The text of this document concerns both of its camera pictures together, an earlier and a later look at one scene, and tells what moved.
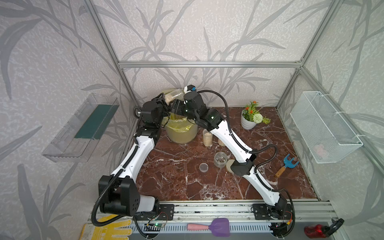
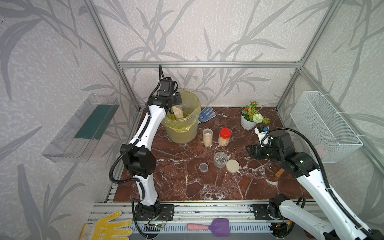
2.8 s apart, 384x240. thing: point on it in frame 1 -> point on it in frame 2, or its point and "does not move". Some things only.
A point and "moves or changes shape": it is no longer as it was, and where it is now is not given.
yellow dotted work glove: x=90 y=232 does not move
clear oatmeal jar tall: x=207 y=137 does not move
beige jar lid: x=228 y=164 does not move
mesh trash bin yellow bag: x=179 y=129 does not move
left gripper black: x=159 y=102 -> x=179 y=99
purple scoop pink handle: x=220 y=227 does not move
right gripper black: x=177 y=105 -> x=254 y=149
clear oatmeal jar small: x=178 y=94 moves or changes shape
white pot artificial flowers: x=250 y=116 does not move
